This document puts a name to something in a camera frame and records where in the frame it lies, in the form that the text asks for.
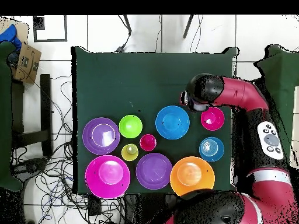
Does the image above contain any large yellow bowl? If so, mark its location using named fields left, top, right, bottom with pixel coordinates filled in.
left=169, top=156, right=215, bottom=197

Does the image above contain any black power strip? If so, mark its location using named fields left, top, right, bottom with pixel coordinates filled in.
left=88, top=194, right=102, bottom=216

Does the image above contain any grey pedestal leg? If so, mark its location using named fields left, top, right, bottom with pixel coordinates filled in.
left=12, top=157, right=48, bottom=179

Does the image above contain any translucent teal bowl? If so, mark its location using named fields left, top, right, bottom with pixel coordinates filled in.
left=199, top=136, right=225, bottom=163

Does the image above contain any red cup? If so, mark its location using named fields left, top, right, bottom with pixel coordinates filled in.
left=139, top=134, right=158, bottom=152

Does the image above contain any large pink bowl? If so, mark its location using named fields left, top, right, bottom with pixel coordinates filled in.
left=84, top=155, right=131, bottom=200

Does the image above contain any green cloth side table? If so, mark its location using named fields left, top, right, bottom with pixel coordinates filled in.
left=0, top=41, right=24, bottom=193
left=253, top=44, right=299, bottom=164

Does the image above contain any blue cloth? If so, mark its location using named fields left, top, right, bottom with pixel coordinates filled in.
left=0, top=23, right=23, bottom=51

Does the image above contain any dark green tablecloth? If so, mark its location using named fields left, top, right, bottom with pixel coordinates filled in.
left=71, top=45, right=239, bottom=195

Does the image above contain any black wooden stand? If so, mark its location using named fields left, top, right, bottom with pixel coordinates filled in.
left=11, top=73, right=54, bottom=157

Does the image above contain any black camera tripod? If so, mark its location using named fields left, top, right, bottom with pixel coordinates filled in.
left=123, top=15, right=195, bottom=40

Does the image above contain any small red bowl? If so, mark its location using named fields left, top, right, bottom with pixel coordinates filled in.
left=200, top=106, right=225, bottom=132

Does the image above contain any purple bowl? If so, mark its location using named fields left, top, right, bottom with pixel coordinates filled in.
left=82, top=117, right=121, bottom=156
left=135, top=152, right=173, bottom=190

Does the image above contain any yellow cup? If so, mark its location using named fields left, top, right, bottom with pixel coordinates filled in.
left=120, top=143, right=139, bottom=162

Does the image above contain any tangle of floor cables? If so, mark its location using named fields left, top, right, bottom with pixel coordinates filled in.
left=11, top=74, right=128, bottom=224

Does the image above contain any blue bowl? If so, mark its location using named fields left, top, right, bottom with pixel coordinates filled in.
left=155, top=105, right=190, bottom=141

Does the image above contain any small green bowl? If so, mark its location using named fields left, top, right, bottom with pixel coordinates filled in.
left=118, top=114, right=144, bottom=139

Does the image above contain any cardboard box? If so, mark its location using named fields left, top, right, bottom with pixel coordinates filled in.
left=13, top=42, right=43, bottom=85

